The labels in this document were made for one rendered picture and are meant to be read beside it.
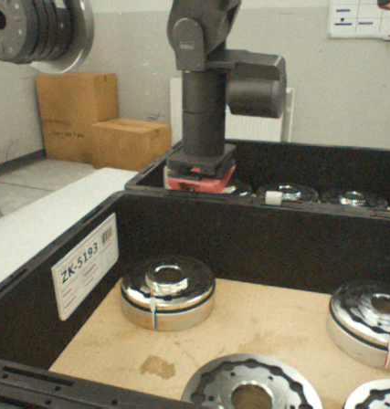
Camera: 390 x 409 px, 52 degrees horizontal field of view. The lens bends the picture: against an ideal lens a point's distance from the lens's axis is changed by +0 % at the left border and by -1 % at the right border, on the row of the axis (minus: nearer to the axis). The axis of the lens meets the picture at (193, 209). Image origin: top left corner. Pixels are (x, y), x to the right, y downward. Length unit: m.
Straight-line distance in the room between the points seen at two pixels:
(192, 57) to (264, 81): 0.09
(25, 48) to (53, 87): 3.16
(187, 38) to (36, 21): 0.39
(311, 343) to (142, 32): 3.66
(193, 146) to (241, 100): 0.09
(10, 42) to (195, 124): 0.43
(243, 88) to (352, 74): 2.98
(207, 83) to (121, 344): 0.31
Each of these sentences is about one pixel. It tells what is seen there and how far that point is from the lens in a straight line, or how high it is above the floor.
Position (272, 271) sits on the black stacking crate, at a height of 0.85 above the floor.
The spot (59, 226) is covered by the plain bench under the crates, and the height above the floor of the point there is 0.70.
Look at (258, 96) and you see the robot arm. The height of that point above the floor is 1.04.
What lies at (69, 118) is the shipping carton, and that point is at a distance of 3.93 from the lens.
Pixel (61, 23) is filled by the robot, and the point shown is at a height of 1.13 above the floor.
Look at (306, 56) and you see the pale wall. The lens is 3.47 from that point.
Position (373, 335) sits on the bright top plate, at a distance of 0.40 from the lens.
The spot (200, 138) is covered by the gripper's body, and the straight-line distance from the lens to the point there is 0.51.
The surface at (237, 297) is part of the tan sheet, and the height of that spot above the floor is 0.83.
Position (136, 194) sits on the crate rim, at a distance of 0.49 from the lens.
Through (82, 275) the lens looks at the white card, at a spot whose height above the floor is 0.88.
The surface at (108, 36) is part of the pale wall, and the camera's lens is 4.13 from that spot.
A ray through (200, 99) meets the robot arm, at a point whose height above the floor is 1.03.
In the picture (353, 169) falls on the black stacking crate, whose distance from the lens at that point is 0.75.
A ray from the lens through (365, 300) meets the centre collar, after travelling 0.43.
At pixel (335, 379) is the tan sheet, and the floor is 0.83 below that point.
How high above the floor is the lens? 1.10
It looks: 23 degrees down
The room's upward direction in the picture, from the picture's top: straight up
